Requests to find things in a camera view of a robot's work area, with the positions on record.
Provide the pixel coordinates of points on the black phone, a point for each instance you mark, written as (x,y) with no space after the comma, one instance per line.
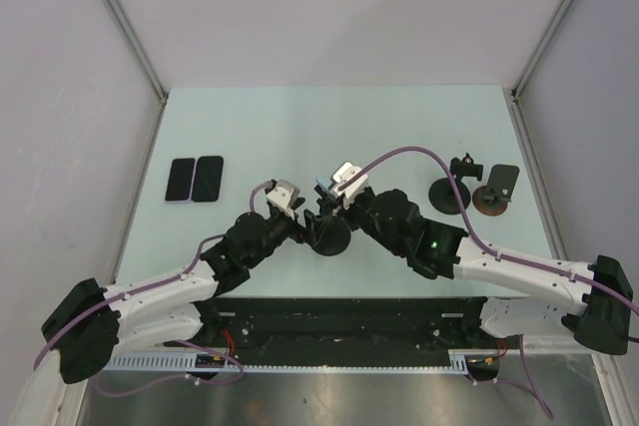
(207,180)

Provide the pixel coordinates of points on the light blue phone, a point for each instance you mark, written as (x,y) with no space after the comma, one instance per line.
(328,191)

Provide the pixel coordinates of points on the black stand with blue phone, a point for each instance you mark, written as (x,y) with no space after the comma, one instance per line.
(336,234)

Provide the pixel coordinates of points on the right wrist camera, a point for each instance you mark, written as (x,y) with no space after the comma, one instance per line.
(347,182)

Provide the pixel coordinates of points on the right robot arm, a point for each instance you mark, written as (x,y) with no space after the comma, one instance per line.
(594,297)

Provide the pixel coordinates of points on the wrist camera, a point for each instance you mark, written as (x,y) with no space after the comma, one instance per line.
(285,197)
(347,182)

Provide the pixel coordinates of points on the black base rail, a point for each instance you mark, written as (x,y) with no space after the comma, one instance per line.
(350,330)

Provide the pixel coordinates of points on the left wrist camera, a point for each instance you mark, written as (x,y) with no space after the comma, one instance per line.
(285,197)

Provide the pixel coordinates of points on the white cable duct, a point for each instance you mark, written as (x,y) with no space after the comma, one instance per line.
(190,361)

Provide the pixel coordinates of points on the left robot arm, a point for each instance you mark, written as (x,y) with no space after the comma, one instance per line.
(95,324)

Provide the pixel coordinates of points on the wooden base phone stand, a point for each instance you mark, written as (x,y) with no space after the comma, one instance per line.
(493,198)

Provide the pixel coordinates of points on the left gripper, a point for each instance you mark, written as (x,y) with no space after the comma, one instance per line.
(299,232)

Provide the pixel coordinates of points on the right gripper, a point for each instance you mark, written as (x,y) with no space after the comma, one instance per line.
(347,212)

